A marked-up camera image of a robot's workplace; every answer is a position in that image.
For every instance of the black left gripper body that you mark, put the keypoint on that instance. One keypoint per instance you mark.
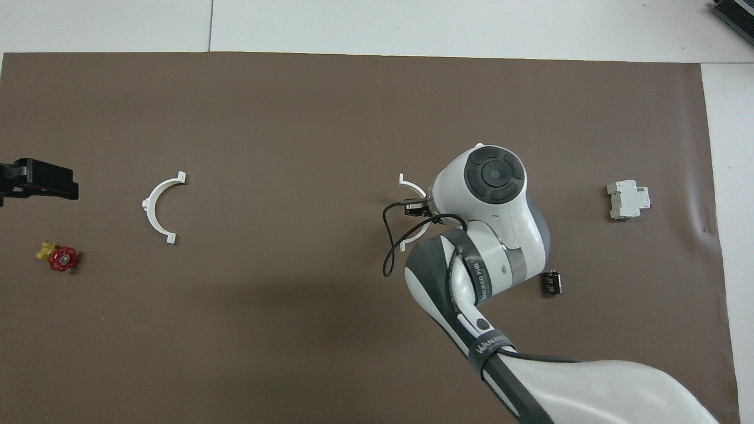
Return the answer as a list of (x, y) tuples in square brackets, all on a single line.
[(50, 182)]

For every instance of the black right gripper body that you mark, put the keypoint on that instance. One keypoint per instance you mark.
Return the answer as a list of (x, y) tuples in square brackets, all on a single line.
[(422, 209)]

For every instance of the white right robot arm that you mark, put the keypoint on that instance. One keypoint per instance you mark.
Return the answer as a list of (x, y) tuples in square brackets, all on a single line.
[(500, 235)]

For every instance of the red handwheel brass valve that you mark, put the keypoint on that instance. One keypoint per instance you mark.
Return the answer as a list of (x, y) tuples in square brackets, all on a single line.
[(63, 259)]

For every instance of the black cylindrical capacitor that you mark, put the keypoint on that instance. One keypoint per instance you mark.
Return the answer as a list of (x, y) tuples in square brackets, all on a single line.
[(552, 283)]

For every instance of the brown paper table mat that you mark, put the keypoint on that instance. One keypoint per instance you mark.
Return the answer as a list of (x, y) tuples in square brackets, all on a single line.
[(294, 118)]

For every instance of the white circuit breaker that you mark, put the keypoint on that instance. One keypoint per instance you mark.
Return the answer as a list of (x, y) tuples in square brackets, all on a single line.
[(627, 200)]

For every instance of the grey ribbed device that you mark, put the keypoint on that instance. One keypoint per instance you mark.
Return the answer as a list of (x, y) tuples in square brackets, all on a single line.
[(736, 13)]

